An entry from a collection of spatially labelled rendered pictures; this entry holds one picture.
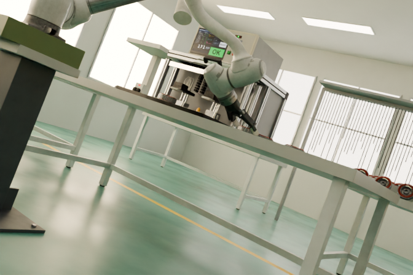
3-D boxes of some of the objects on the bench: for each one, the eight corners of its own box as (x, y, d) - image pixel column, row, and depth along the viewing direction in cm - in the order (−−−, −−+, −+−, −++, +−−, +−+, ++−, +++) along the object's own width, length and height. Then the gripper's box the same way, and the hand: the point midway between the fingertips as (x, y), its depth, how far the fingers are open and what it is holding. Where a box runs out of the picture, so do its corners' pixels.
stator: (166, 101, 245) (169, 95, 245) (153, 96, 251) (155, 91, 251) (178, 106, 254) (180, 100, 254) (165, 102, 260) (167, 96, 260)
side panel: (249, 139, 247) (268, 86, 249) (244, 137, 249) (264, 85, 250) (269, 148, 270) (287, 100, 271) (265, 147, 272) (283, 99, 273)
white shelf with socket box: (138, 101, 320) (160, 44, 322) (106, 90, 341) (127, 37, 343) (166, 113, 348) (187, 61, 351) (135, 102, 370) (155, 53, 372)
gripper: (210, 102, 221) (229, 132, 231) (240, 110, 201) (259, 143, 211) (220, 93, 223) (238, 123, 234) (251, 99, 203) (269, 132, 213)
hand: (247, 131), depth 222 cm, fingers open, 13 cm apart
